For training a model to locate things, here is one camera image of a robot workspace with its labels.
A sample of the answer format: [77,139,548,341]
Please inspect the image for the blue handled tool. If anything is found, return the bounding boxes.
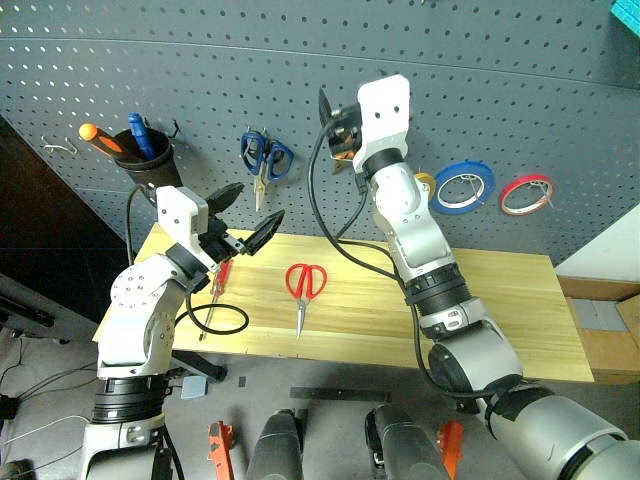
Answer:
[127,112,158,162]

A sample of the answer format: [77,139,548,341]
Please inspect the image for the red handled scissors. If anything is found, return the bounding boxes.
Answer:
[284,262,329,341]

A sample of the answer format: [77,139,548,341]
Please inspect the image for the black stand leg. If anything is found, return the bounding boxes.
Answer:
[0,272,71,346]

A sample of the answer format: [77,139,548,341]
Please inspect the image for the red tape roll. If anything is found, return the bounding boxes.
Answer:
[498,173,555,218]

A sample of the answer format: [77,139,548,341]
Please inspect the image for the yellow tape roll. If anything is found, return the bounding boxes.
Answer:
[412,172,436,204]

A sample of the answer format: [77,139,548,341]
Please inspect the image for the blue handled scissors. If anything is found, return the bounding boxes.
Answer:
[239,128,295,214]

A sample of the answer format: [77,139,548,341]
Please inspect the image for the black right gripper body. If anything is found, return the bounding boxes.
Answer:
[326,101,363,156]

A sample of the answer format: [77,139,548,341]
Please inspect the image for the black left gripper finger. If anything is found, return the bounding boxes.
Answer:
[244,209,286,258]
[205,182,245,220]

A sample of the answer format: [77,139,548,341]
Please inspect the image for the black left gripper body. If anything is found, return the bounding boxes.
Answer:
[199,218,248,264]

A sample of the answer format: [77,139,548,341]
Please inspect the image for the red handled screwdriver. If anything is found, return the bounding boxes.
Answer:
[198,259,234,344]

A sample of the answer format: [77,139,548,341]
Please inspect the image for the orange clamp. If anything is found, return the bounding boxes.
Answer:
[207,420,237,480]
[435,419,466,480]

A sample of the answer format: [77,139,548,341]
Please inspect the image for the orange and black screwdriver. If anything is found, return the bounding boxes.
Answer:
[78,122,124,160]

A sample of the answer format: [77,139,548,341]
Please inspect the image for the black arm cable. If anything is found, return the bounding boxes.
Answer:
[125,183,250,337]
[306,119,496,416]

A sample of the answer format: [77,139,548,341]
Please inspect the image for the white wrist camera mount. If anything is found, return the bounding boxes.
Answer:
[154,185,217,274]
[352,73,413,174]

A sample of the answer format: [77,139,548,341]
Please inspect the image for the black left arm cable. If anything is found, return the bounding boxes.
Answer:
[125,183,250,337]

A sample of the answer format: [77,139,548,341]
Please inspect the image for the black plastic cup holder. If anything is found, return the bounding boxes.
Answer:
[113,128,184,194]

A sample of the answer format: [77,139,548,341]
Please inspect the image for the black table foot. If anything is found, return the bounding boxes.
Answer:
[171,349,227,384]

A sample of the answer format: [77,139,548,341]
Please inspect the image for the thin white floor cable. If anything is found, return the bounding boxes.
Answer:
[0,413,95,447]

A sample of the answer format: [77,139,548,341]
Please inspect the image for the brown cardboard box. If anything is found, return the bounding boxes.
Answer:
[556,274,640,386]

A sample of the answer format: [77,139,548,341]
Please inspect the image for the grey perforated pegboard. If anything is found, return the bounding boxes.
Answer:
[0,0,640,267]

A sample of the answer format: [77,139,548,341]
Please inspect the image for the dark grey rounded shape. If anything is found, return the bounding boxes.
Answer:
[246,408,309,480]
[364,403,449,480]

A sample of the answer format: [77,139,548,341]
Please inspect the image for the silver tape hook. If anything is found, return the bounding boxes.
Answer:
[455,171,490,190]
[531,180,556,212]

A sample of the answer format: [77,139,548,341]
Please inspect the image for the teal foam block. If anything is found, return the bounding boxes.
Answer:
[608,0,640,34]

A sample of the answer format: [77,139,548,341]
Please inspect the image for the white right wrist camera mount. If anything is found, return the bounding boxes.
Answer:
[352,73,413,174]

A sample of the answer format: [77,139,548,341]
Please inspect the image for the thin black floor cable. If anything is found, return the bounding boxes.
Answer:
[0,334,101,404]

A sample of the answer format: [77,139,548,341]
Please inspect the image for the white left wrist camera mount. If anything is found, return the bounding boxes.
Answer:
[154,185,217,274]

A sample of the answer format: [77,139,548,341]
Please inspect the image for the silver wire hook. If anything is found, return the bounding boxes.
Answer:
[41,135,80,155]

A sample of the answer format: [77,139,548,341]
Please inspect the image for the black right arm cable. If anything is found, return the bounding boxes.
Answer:
[306,119,496,416]

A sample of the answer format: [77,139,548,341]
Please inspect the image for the grey foot pedal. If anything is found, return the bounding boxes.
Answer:
[179,375,208,400]

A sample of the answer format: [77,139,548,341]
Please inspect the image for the blue tape roll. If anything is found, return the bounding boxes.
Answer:
[428,159,496,217]

